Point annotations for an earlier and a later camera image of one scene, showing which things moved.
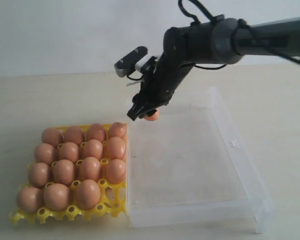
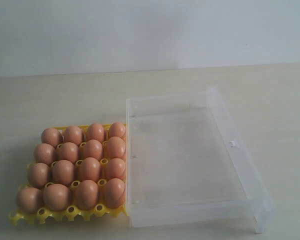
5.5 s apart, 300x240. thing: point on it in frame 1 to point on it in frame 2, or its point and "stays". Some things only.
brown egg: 39,174 stays
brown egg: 45,153 stays
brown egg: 153,117 to 114,193
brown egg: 117,129 stays
